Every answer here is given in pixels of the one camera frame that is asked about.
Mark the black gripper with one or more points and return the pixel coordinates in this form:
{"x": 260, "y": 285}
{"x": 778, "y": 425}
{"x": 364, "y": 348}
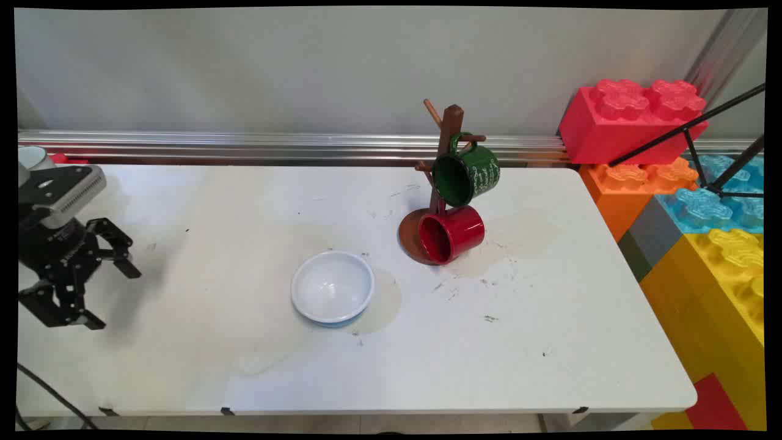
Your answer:
{"x": 58, "y": 250}

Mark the green enamel mug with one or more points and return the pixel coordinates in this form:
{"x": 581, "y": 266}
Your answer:
{"x": 470, "y": 174}

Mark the small red object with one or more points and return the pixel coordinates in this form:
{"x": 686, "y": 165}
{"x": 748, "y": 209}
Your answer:
{"x": 68, "y": 160}

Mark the translucent white jug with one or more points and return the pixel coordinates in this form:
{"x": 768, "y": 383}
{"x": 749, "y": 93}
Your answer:
{"x": 38, "y": 157}

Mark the white bowl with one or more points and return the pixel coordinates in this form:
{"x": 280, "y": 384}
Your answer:
{"x": 332, "y": 287}

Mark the red mug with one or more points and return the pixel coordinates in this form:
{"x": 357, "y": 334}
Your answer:
{"x": 455, "y": 235}

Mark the brown wooden mug tree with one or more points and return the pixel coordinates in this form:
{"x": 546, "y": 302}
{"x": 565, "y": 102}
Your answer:
{"x": 449, "y": 128}

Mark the orange giant toy brick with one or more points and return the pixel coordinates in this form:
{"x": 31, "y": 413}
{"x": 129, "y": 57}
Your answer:
{"x": 617, "y": 195}

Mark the dark green giant toy brick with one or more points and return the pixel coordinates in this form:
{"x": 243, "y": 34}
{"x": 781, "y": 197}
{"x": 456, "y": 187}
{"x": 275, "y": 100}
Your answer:
{"x": 635, "y": 256}

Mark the red giant toy brick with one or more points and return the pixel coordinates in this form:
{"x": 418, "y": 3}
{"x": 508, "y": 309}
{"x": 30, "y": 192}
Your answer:
{"x": 617, "y": 125}

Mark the grey giant toy brick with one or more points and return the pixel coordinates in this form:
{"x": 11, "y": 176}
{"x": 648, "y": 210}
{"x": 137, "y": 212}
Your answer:
{"x": 654, "y": 232}

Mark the blue giant toy brick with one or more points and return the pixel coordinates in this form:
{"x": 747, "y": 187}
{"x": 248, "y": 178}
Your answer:
{"x": 702, "y": 208}

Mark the black tripod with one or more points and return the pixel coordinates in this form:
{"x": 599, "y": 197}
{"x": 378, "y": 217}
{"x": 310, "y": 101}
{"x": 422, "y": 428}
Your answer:
{"x": 690, "y": 128}

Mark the yellow giant toy brick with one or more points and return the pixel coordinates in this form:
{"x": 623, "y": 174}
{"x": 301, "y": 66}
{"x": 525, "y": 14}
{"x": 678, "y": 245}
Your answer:
{"x": 715, "y": 287}

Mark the small red flat brick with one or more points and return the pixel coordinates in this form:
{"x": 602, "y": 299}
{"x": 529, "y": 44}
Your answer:
{"x": 715, "y": 406}

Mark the slanted aluminium profile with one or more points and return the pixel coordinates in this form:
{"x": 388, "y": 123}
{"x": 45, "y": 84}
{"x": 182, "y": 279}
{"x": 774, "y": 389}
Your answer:
{"x": 724, "y": 49}

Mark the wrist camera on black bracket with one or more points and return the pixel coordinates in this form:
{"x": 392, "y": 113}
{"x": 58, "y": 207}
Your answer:
{"x": 67, "y": 195}

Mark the horizontal aluminium rail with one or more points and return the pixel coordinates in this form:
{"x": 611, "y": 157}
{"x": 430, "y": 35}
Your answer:
{"x": 244, "y": 146}

